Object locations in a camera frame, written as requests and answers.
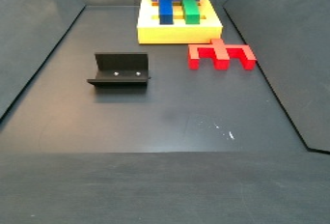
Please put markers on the yellow slotted base board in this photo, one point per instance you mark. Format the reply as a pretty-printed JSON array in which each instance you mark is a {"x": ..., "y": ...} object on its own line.
[{"x": 179, "y": 32}]

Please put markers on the red comb-shaped block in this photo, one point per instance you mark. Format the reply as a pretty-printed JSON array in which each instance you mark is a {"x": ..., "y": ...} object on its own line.
[{"x": 221, "y": 53}]

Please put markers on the blue long bar block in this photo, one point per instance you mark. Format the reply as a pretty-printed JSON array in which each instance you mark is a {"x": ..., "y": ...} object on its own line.
[{"x": 166, "y": 12}]

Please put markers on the green long bar block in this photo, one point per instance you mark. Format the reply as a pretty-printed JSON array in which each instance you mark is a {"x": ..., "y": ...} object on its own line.
[{"x": 191, "y": 12}]

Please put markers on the black angle bracket holder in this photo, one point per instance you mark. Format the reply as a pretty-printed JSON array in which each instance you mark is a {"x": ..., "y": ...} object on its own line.
[{"x": 120, "y": 68}]

